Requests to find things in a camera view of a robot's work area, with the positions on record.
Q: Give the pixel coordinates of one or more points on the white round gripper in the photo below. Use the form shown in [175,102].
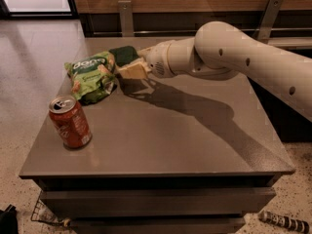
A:
[157,60]

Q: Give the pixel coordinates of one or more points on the green and yellow sponge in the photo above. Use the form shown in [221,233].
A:
[124,55]

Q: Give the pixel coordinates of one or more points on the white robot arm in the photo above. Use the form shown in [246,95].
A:
[217,51]

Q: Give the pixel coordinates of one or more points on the green rice chip bag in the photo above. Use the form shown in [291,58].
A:
[92,78]

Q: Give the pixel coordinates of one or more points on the red soda can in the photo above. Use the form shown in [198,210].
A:
[70,121]

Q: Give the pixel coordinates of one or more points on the black object on floor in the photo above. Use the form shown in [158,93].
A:
[8,221]

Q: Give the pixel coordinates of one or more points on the black white striped cylinder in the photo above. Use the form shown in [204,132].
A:
[291,224]

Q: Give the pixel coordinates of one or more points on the left metal bracket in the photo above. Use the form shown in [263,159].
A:
[126,18]

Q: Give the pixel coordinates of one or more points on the metal bracket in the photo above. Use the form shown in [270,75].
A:
[262,33]
[126,18]

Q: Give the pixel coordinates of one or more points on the horizontal metal rail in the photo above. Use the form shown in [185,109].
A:
[275,32]

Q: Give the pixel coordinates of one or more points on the right metal bracket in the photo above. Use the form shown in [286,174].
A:
[262,33]

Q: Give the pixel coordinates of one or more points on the wire basket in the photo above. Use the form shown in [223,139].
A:
[41,213]

